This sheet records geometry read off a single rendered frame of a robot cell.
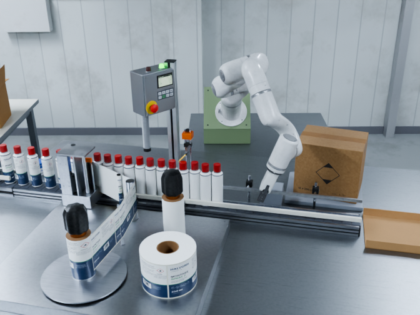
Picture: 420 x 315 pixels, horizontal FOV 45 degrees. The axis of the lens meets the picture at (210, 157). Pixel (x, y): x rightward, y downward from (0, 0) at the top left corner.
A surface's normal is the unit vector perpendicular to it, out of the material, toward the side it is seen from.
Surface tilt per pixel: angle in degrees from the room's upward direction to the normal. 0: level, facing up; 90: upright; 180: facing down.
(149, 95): 90
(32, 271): 0
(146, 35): 90
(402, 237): 0
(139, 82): 90
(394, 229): 0
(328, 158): 90
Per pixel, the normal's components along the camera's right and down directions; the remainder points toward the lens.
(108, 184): -0.66, 0.33
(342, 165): -0.37, 0.41
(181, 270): 0.55, 0.36
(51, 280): -0.01, -0.90
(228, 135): -0.02, 0.44
